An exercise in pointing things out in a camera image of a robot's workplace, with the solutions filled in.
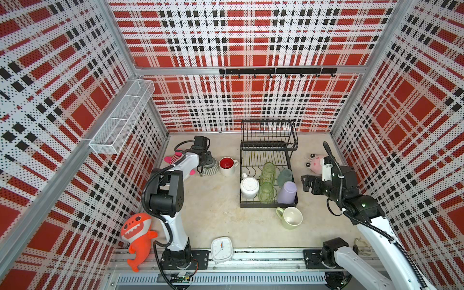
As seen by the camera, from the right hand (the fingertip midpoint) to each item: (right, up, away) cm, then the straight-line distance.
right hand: (314, 178), depth 74 cm
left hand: (-50, +7, +26) cm, 57 cm away
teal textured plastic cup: (-8, -2, +20) cm, 21 cm away
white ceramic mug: (-27, -6, +10) cm, 29 cm away
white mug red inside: (-39, +3, +27) cm, 48 cm away
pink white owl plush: (-50, +6, -9) cm, 51 cm away
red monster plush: (-75, -21, 0) cm, 78 cm away
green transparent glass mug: (-19, -8, +10) cm, 23 cm away
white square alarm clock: (-39, -30, 0) cm, 49 cm away
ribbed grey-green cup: (-47, +2, +21) cm, 52 cm away
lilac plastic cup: (-10, -9, +7) cm, 15 cm away
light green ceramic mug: (-7, -20, +11) cm, 24 cm away
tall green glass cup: (-18, +1, +10) cm, 20 cm away
